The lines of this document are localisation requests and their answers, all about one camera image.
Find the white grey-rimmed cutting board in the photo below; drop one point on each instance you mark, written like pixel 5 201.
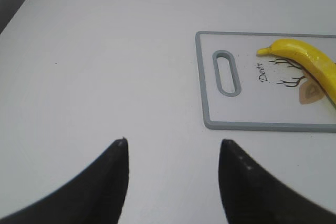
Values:
pixel 243 91

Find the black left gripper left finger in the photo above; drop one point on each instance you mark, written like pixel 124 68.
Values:
pixel 96 195

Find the yellow plastic banana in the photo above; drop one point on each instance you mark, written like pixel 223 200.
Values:
pixel 317 63

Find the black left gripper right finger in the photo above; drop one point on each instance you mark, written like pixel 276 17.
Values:
pixel 250 194

